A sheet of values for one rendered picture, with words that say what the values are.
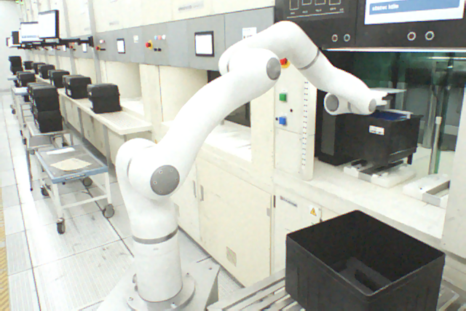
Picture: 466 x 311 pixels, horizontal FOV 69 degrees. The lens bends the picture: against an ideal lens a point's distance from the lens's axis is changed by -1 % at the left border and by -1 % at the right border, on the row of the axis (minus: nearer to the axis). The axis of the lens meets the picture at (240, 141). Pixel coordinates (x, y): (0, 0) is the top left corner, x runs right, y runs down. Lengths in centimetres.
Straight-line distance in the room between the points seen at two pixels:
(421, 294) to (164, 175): 65
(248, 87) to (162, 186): 33
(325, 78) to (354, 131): 39
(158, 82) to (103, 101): 99
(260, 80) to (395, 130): 68
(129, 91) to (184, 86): 151
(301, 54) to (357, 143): 55
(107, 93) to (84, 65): 208
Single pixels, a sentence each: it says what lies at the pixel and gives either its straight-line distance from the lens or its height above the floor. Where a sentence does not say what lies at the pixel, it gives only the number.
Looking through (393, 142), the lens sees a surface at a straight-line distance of 141.
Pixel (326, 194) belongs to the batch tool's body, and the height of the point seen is 86.
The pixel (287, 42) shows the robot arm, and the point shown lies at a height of 142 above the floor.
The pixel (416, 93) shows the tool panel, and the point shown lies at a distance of 212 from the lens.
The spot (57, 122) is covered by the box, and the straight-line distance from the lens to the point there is 460.
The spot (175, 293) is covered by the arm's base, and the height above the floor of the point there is 78.
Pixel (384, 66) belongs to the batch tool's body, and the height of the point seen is 131.
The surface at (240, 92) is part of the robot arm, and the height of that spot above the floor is 130.
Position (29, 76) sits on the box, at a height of 92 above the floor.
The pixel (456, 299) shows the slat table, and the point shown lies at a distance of 114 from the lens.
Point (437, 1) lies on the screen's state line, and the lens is 108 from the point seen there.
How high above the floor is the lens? 142
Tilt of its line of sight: 16 degrees down
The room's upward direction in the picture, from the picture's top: 1 degrees counter-clockwise
